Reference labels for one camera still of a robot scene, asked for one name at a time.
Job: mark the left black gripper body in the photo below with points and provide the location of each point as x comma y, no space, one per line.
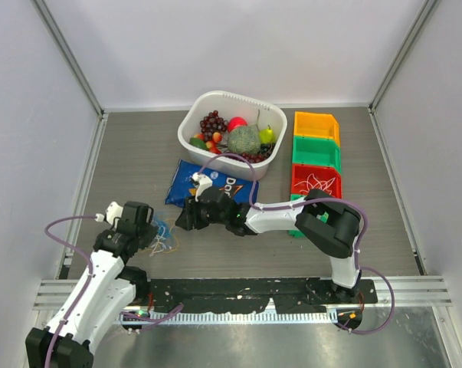
147,233

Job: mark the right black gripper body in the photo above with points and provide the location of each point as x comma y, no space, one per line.
204,217

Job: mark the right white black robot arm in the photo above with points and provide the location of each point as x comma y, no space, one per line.
334,226

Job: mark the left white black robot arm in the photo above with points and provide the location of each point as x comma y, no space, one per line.
107,285

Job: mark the blue Doritos chip bag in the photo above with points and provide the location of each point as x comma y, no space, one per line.
182,187

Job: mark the red yellow cherries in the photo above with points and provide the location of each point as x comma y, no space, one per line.
212,141

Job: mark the green lime fruit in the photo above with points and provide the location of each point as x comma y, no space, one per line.
198,143

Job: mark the green netted melon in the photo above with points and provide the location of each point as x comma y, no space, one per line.
248,134

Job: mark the lower dark grape bunch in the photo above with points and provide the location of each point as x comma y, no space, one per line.
252,152

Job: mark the dark red grape bunch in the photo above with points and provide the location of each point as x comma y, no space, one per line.
213,122

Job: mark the lower green plastic bin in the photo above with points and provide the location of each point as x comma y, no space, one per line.
296,233

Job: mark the green plastic bin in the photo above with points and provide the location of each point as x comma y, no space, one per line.
296,233
316,152

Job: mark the red apple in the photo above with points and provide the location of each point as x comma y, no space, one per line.
236,122

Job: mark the green pear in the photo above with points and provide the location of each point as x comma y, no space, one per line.
266,135

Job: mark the red plastic bin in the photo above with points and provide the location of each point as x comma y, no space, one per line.
307,177

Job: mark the white plastic fruit tub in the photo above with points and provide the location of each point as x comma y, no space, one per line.
255,112

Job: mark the upper green plastic bin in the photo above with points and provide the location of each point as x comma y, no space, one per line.
316,152

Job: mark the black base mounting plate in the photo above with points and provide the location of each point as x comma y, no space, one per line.
248,295

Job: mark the orange plastic bin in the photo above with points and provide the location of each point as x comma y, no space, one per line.
317,125

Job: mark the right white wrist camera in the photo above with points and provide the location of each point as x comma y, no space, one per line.
201,183

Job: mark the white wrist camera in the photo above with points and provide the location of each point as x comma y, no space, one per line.
111,215
201,183

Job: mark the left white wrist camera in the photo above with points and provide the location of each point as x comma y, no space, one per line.
111,215

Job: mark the white slotted cable duct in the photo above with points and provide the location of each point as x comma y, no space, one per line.
267,317

